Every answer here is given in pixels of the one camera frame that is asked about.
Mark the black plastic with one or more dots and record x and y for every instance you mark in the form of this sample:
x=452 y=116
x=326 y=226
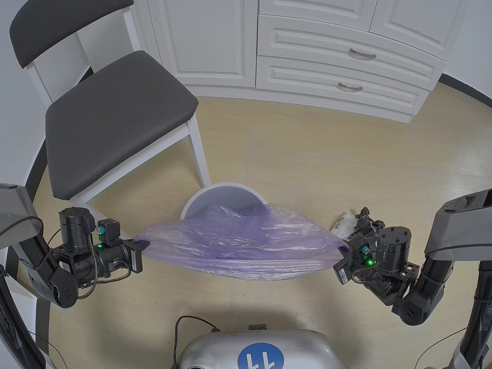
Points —
x=367 y=219

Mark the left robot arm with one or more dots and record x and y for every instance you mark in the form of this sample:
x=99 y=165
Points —
x=34 y=263

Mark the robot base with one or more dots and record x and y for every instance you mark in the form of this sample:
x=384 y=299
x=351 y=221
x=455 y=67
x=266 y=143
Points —
x=261 y=348

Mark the white trash bin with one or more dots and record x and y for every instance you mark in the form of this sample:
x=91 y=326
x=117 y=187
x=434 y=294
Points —
x=223 y=194

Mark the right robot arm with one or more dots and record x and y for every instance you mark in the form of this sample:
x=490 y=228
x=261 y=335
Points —
x=449 y=229

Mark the white wardrobe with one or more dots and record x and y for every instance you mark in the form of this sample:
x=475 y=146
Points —
x=307 y=33

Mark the purple plastic bag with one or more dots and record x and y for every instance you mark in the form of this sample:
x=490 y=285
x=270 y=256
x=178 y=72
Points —
x=238 y=244

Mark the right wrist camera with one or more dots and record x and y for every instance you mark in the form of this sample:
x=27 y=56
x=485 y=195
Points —
x=361 y=248

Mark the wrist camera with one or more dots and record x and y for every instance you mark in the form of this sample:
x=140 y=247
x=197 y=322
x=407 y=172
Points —
x=361 y=248
x=109 y=231

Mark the white chair with grey seat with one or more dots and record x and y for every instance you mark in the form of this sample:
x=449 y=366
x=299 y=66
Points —
x=111 y=121

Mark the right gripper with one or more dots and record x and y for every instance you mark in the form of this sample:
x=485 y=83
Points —
x=346 y=273

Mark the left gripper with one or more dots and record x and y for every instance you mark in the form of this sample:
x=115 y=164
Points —
x=115 y=260

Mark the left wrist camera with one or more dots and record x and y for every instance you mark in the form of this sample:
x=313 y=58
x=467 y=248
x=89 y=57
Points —
x=109 y=231

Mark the white printed wrapper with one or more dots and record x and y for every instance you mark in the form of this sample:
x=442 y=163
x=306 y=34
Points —
x=344 y=223

